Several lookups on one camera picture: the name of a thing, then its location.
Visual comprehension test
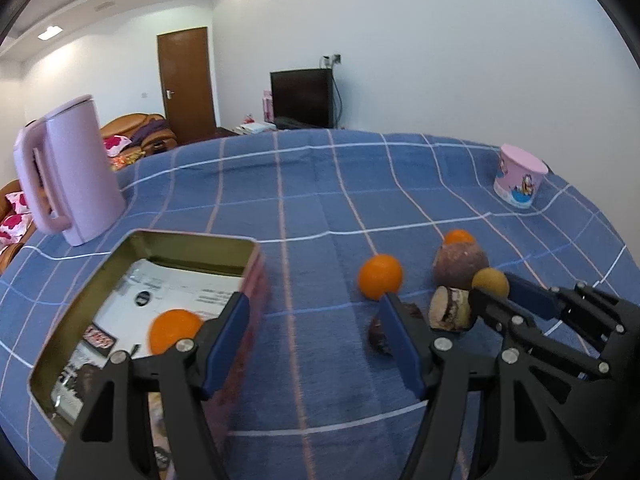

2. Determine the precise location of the pink rectangular tin box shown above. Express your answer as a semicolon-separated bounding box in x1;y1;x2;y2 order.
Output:
29;230;270;448

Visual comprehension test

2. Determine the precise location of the wall power socket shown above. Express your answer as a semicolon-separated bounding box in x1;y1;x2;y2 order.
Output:
320;54;342;70

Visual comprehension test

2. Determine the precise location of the pink cartoon mug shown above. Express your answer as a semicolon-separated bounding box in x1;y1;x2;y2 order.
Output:
494;143;549;209

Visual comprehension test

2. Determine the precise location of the orange leather sofa left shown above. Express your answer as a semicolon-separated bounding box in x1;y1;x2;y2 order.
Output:
0;180;36;272

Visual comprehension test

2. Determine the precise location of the black television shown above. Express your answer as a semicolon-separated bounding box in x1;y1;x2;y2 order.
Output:
270;68;334;129

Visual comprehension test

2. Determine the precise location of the small orange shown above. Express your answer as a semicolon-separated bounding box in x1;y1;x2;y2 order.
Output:
442;229;476;245
358;254;404;301

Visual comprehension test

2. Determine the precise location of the pink electric kettle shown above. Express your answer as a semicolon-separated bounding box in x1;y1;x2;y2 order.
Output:
13;94;126;246

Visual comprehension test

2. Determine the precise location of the round purple passion fruit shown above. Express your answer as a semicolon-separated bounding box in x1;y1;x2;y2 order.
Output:
432;242;489;289

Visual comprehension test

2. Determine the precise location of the printed paper leaflet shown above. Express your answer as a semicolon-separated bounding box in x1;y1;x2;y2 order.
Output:
51;259;241;424

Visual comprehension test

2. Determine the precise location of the blue checked tablecloth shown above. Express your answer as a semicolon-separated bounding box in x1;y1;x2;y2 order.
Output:
1;130;639;479

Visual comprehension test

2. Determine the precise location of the pink floral cushion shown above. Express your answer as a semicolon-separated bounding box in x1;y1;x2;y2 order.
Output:
103;134;131;158

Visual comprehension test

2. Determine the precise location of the tv stand with clutter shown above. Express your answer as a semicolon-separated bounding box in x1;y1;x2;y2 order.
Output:
216;122;277;138

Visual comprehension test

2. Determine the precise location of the brown wooden door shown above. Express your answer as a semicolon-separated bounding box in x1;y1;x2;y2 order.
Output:
156;27;216;144

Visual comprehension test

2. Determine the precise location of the large orange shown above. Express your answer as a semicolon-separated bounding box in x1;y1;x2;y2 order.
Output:
148;309;203;356

